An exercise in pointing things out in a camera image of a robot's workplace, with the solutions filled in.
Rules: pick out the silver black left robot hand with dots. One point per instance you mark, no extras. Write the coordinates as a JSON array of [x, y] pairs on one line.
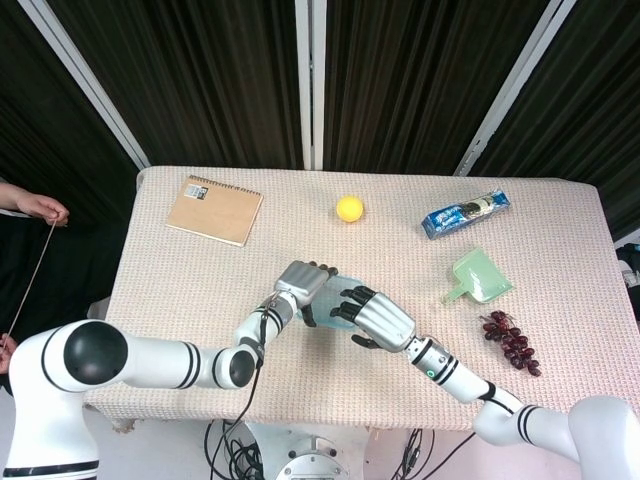
[[300, 280]]

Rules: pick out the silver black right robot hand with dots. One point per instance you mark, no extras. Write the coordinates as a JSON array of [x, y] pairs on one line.
[[387, 320]]

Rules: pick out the bare human hand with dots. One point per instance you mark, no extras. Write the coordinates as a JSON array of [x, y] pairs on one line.
[[42, 207], [6, 355]]

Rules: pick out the clear lid with blue rim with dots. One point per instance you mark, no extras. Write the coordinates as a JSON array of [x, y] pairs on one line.
[[328, 302]]

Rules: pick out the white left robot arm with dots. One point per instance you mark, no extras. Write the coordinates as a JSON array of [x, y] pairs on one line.
[[150, 360]]

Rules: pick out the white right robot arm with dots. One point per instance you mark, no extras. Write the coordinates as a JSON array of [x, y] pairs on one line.
[[465, 382]]

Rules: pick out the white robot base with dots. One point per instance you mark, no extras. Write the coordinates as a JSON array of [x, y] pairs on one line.
[[310, 452]]

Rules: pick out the yellow ball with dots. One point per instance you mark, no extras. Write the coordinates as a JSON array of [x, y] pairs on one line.
[[349, 209]]

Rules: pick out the pink checked tablecloth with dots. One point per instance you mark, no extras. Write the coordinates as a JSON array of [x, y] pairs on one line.
[[200, 280]]

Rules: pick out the green plastic dustpan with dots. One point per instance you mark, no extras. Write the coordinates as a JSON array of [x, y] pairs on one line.
[[482, 277]]

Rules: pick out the brown spiral notebook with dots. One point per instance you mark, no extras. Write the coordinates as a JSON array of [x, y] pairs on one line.
[[215, 211]]

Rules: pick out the dark red grape bunch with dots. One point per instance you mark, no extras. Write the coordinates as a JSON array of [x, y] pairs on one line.
[[512, 345]]

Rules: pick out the blue cookie package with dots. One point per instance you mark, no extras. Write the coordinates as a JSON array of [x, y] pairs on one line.
[[462, 215]]

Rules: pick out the black pleated curtain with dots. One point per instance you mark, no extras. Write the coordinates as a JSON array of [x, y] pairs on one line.
[[210, 75]]

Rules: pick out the black device with white parts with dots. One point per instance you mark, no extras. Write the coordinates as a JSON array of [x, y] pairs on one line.
[[629, 265]]

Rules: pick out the white frame post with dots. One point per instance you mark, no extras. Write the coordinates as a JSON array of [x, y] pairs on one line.
[[510, 90], [310, 85], [82, 75]]

